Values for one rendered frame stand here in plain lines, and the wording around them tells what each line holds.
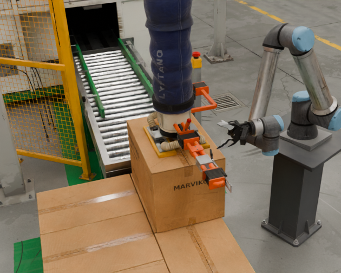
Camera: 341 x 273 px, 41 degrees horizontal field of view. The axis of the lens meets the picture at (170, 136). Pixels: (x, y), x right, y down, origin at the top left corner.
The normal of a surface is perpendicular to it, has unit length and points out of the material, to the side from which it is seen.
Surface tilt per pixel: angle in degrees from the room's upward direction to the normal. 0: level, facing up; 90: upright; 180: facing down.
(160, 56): 79
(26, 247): 0
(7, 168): 90
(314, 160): 0
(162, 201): 90
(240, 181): 0
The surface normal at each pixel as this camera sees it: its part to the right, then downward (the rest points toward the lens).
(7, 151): 0.29, 0.48
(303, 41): 0.51, 0.25
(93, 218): -0.04, -0.86
